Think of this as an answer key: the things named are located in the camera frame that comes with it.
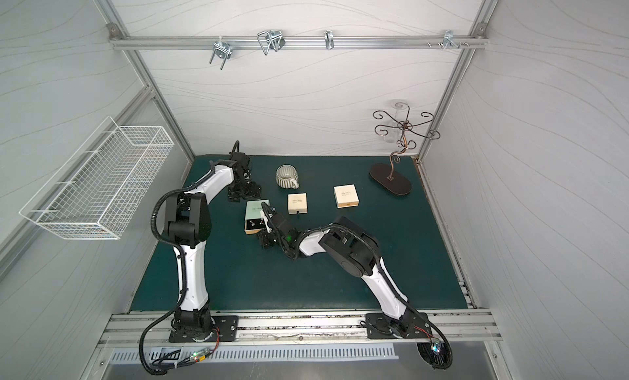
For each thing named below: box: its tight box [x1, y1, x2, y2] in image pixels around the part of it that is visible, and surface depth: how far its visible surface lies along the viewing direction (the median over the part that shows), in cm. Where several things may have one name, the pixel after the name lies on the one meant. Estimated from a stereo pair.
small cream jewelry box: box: [287, 192, 308, 215], surface depth 103 cm
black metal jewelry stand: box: [368, 102, 441, 196], surface depth 110 cm
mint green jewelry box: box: [244, 199, 271, 236], surface depth 97 cm
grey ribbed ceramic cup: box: [275, 163, 300, 190], surface depth 107 cm
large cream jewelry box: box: [333, 184, 360, 209], surface depth 105 cm
